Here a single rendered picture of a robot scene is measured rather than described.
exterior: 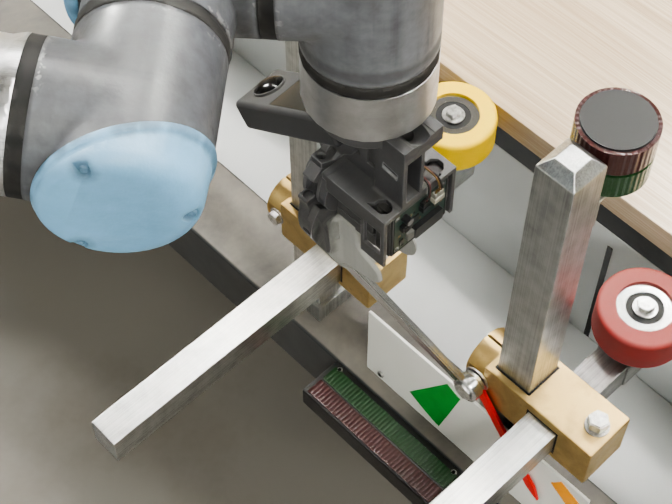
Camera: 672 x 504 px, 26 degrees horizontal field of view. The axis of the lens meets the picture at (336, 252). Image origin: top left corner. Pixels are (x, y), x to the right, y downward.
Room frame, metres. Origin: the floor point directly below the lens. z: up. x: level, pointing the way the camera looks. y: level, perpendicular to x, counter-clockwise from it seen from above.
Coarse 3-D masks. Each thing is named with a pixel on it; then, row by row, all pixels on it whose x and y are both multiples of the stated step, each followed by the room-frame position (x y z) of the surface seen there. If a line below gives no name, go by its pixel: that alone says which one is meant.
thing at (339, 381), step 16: (336, 368) 0.69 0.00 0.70; (336, 384) 0.67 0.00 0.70; (352, 384) 0.67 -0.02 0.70; (352, 400) 0.66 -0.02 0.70; (368, 400) 0.66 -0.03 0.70; (368, 416) 0.64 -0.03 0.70; (384, 416) 0.64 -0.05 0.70; (384, 432) 0.62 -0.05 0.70; (400, 432) 0.62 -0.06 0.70; (400, 448) 0.61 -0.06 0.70; (416, 448) 0.61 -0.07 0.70; (432, 464) 0.59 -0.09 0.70; (448, 480) 0.57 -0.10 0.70
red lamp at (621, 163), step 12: (588, 96) 0.65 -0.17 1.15; (576, 108) 0.64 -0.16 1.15; (576, 120) 0.63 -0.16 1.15; (660, 120) 0.63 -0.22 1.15; (576, 132) 0.62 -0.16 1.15; (660, 132) 0.62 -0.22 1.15; (588, 144) 0.61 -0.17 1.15; (648, 144) 0.61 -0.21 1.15; (600, 156) 0.60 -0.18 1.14; (612, 156) 0.60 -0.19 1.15; (624, 156) 0.60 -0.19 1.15; (636, 156) 0.60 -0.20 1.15; (648, 156) 0.61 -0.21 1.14; (612, 168) 0.60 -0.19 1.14; (624, 168) 0.60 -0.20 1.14; (636, 168) 0.60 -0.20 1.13
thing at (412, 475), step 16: (320, 384) 0.67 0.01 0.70; (320, 400) 0.66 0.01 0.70; (336, 400) 0.66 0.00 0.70; (336, 416) 0.64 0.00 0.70; (352, 416) 0.64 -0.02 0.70; (352, 432) 0.62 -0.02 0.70; (368, 432) 0.62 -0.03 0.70; (384, 448) 0.61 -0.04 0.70; (400, 464) 0.59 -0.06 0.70; (416, 480) 0.57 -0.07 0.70; (432, 496) 0.56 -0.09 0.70
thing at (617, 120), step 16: (592, 96) 0.65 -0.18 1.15; (608, 96) 0.65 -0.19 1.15; (624, 96) 0.65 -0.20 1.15; (592, 112) 0.64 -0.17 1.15; (608, 112) 0.64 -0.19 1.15; (624, 112) 0.64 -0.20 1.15; (640, 112) 0.64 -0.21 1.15; (592, 128) 0.62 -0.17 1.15; (608, 128) 0.62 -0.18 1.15; (624, 128) 0.62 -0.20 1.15; (640, 128) 0.62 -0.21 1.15; (656, 128) 0.62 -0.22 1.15; (608, 144) 0.61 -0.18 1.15; (624, 144) 0.61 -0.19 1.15; (640, 144) 0.61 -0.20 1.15
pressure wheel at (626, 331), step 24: (600, 288) 0.65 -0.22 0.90; (624, 288) 0.65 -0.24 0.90; (648, 288) 0.65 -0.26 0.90; (600, 312) 0.63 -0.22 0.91; (624, 312) 0.63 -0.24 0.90; (648, 312) 0.63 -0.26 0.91; (600, 336) 0.62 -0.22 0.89; (624, 336) 0.61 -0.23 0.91; (648, 336) 0.61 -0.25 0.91; (624, 360) 0.60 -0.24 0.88; (648, 360) 0.59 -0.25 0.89
